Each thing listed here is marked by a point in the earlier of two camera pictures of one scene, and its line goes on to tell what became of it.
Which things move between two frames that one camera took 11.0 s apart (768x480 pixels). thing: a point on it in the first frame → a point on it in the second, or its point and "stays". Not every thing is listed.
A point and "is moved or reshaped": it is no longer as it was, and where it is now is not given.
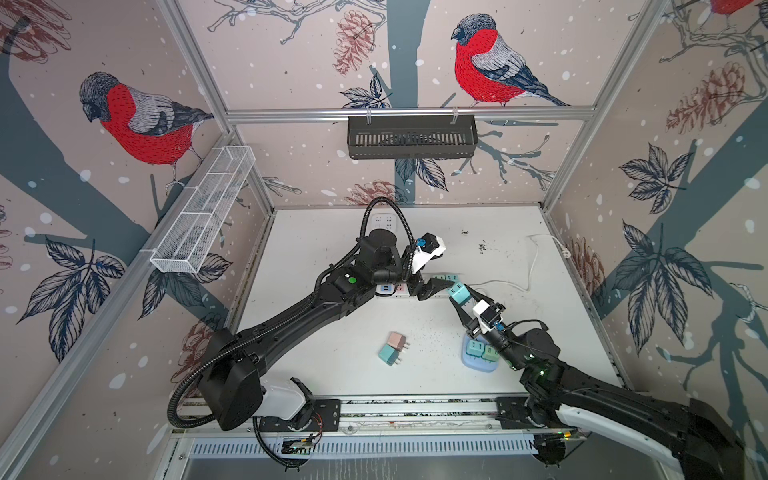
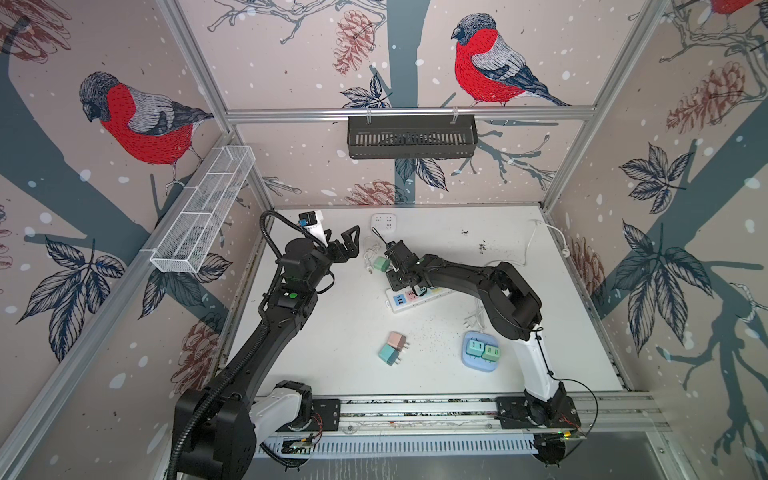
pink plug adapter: x=397 y=341 stays
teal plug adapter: x=475 y=348 stays
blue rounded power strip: x=474 y=362 stays
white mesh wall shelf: x=187 y=237 stays
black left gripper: x=429 y=288 → x=341 y=256
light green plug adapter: x=490 y=353 stays
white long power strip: x=400 y=290 is moved or reshaped
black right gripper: x=466 y=318 → x=393 y=278
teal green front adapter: x=388 y=355 stays
